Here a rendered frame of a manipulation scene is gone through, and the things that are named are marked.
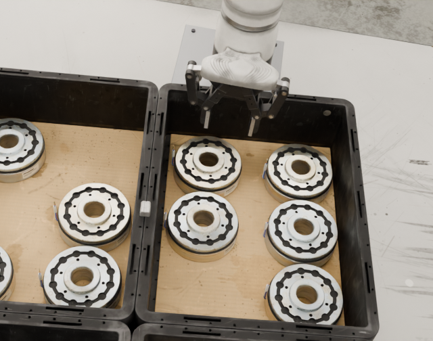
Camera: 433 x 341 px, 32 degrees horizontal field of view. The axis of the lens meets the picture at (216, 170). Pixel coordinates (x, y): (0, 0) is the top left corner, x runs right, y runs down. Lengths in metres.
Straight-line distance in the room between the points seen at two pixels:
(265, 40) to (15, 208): 0.46
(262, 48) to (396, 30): 1.95
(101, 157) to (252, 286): 0.32
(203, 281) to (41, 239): 0.24
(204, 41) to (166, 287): 0.55
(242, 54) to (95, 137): 0.38
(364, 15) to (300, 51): 1.29
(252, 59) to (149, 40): 0.68
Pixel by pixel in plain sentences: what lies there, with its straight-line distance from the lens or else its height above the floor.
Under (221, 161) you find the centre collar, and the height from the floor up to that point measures 0.87.
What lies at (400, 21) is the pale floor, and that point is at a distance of 2.87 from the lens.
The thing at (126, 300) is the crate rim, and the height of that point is 0.93.
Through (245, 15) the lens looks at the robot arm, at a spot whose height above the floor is 1.19.
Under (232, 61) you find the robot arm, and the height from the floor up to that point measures 1.14.
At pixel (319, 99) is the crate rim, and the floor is 0.93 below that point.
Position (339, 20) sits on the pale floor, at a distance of 2.79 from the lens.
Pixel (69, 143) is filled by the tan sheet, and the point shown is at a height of 0.83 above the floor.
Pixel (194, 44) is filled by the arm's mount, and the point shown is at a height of 0.80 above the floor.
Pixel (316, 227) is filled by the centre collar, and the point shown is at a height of 0.87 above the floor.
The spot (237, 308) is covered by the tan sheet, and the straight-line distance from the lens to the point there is 1.03.
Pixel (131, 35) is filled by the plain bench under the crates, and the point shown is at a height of 0.70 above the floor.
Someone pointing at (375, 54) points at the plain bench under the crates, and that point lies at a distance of 1.61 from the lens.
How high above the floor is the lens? 1.74
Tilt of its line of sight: 52 degrees down
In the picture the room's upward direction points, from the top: 9 degrees clockwise
